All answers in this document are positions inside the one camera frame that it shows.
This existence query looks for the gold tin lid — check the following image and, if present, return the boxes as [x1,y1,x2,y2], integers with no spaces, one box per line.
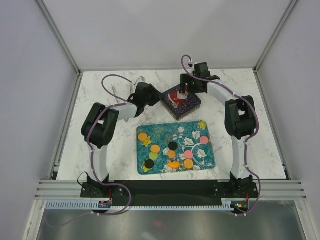
[161,85,202,108]

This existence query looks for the silver metal tongs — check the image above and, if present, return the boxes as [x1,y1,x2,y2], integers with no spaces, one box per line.
[111,84,137,123]

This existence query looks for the square cookie tin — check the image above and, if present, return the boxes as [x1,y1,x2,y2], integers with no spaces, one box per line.
[163,104,201,122]

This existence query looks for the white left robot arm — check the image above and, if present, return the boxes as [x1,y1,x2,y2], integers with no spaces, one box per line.
[80,82,162,198]

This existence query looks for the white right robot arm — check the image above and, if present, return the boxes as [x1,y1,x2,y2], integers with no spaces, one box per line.
[179,59,260,198]

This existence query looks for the dotted orange biscuit far left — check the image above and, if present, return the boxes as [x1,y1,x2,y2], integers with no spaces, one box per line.
[138,132,148,142]

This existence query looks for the dotted orange biscuit centre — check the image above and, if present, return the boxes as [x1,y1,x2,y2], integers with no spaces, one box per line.
[150,144,161,154]

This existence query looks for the black sandwich cookie upper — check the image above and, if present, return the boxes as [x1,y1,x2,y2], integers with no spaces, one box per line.
[168,141,178,151]

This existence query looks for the black sandwich cookie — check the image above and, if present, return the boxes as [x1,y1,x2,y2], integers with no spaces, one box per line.
[168,141,178,151]
[144,159,155,169]

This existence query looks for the teal floral serving tray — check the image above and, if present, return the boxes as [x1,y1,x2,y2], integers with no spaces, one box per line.
[136,120,216,175]

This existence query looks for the pink sandwich cookie upper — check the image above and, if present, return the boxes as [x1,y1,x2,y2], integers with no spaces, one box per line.
[199,136,210,145]

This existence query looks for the pink sandwich cookie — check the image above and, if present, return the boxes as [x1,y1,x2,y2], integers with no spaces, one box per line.
[199,136,210,145]
[184,150,194,159]

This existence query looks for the green sandwich cookie lower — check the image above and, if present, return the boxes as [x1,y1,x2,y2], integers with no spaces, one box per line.
[148,152,158,161]

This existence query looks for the plain orange cookie middle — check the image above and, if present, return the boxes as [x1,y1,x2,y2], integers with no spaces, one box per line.
[167,150,176,159]

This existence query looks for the black sandwich cookie lower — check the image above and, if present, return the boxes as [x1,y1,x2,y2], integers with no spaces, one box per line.
[144,159,155,169]

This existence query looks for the pink sandwich cookie lower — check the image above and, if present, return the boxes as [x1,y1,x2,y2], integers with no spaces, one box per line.
[184,150,194,159]

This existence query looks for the orange fish cookie lower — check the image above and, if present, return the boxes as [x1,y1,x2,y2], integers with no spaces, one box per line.
[167,161,181,169]

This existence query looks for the dotted orange sandwich biscuit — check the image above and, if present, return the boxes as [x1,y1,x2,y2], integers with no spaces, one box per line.
[183,159,194,170]

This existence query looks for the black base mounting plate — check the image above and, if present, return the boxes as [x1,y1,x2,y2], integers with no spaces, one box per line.
[89,180,255,206]

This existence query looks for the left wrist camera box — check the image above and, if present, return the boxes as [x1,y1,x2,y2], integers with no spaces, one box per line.
[135,76,146,85]

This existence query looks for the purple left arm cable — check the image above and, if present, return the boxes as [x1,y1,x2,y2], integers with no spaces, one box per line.
[86,74,135,183]

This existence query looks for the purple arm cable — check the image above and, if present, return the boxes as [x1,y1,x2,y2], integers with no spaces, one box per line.
[180,54,263,201]
[86,74,135,183]

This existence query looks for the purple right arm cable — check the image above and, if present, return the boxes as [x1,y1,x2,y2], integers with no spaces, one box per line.
[180,54,263,201]

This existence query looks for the slotted white cable duct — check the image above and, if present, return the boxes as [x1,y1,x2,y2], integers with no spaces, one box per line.
[45,198,249,211]

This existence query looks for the aluminium frame rail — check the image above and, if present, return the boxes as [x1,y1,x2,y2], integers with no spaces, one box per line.
[35,179,307,201]

